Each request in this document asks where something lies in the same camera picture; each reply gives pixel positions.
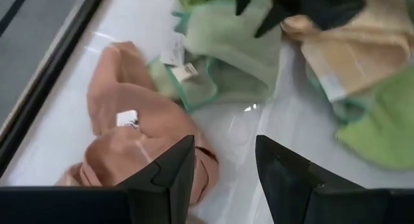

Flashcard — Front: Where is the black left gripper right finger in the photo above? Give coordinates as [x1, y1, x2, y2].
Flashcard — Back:
[254, 135, 365, 224]

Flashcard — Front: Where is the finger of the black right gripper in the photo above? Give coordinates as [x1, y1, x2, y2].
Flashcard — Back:
[235, 0, 257, 17]
[254, 0, 286, 39]

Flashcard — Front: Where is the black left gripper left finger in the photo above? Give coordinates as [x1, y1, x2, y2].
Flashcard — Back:
[115, 135, 197, 224]

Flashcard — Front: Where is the pink towel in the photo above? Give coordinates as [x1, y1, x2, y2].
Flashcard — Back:
[54, 41, 221, 224]

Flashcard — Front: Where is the pale mint towel teal trim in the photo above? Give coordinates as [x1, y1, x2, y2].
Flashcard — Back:
[147, 55, 271, 114]
[171, 0, 283, 93]

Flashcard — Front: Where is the beige yellow towel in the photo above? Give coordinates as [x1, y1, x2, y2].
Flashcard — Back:
[281, 0, 414, 104]

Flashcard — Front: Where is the black table edge rail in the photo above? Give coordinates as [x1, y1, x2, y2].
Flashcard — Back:
[0, 0, 108, 177]

